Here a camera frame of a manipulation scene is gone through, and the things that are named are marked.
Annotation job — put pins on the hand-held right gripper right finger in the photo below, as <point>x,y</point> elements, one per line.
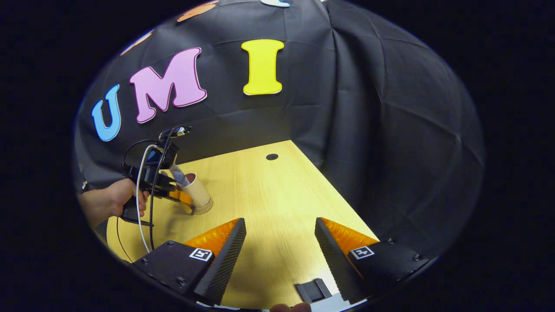
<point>334,260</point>

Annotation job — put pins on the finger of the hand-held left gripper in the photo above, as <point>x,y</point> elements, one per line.
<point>182,197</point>

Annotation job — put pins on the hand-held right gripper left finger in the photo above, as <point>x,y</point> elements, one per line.
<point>223,260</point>

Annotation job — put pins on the beige cup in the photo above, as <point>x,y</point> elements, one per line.
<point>197,190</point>

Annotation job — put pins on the white toothpaste tube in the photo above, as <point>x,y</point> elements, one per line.
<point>177,175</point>

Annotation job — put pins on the wooden desktop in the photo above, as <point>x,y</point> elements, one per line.
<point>269,195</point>

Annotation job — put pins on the black backdrop cloth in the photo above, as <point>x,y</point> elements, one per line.
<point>368,130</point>

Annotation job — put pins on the black plastic bracket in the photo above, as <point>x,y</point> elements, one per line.
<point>313,290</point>

